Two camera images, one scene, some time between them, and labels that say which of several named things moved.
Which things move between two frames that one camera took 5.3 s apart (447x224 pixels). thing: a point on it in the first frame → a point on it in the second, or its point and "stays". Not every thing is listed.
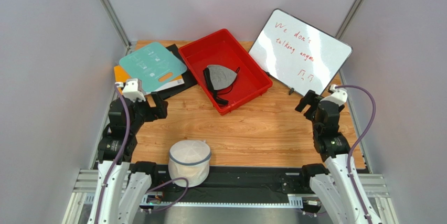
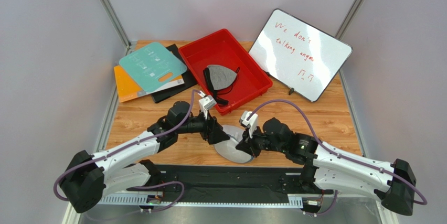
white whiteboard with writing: [298, 54] stays
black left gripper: [159, 111] → [212, 130]
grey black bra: [220, 80] stays
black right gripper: [312, 104] → [252, 141]
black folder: [189, 80] stays
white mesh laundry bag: [190, 159] → [227, 149]
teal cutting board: [152, 65] stays
